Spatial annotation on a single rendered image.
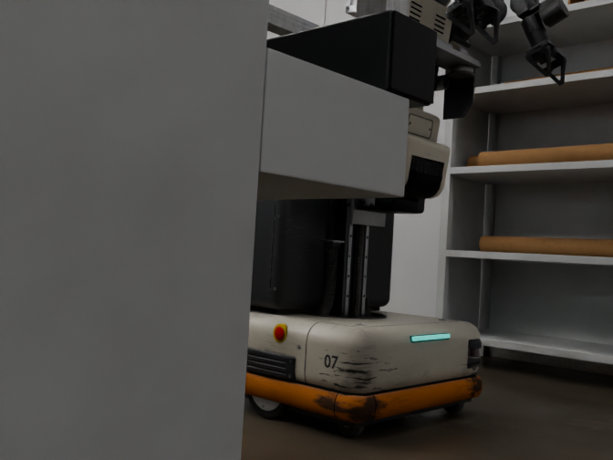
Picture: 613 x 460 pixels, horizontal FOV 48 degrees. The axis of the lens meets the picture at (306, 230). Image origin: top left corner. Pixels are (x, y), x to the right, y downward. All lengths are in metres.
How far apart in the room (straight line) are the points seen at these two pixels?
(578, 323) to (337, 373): 1.86
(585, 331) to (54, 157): 3.10
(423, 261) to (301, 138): 3.25
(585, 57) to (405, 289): 1.50
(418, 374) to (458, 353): 0.21
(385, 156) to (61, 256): 0.34
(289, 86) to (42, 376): 0.29
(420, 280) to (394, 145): 3.15
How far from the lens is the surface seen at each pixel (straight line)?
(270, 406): 1.94
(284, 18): 1.15
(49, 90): 0.44
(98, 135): 0.45
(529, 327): 3.50
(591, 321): 3.39
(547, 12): 2.12
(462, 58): 2.01
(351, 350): 1.71
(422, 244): 3.81
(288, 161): 0.56
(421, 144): 1.94
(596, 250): 3.07
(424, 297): 3.80
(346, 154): 0.62
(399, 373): 1.83
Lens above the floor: 0.46
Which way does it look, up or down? 2 degrees up
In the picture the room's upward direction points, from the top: 3 degrees clockwise
